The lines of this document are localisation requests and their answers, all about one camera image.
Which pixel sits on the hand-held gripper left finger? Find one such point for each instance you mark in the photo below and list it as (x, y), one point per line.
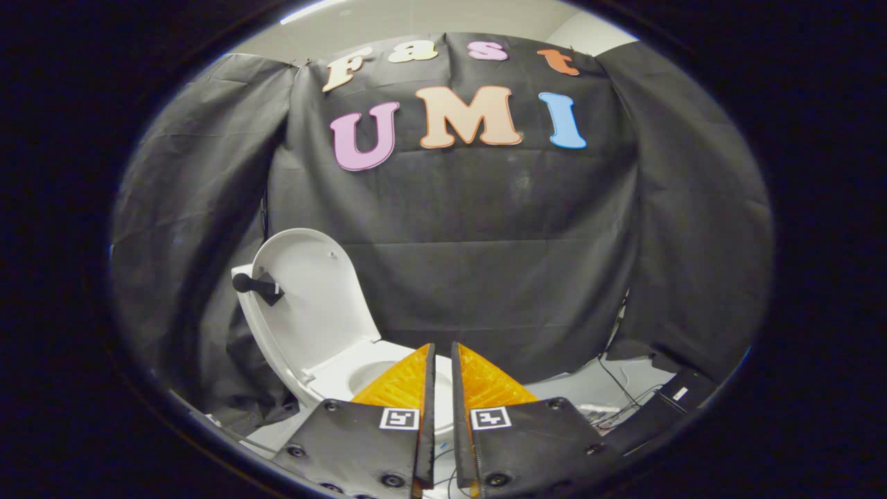
(360, 443)

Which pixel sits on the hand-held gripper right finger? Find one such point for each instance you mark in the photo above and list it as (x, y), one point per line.
(533, 443)

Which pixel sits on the white toilet lid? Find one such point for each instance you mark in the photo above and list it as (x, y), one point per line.
(312, 312)

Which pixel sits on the white toilet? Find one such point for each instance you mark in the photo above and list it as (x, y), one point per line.
(332, 374)

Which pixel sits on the black flat device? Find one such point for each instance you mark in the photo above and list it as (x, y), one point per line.
(665, 409)

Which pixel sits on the black backdrop cloth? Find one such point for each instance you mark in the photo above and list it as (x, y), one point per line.
(485, 229)

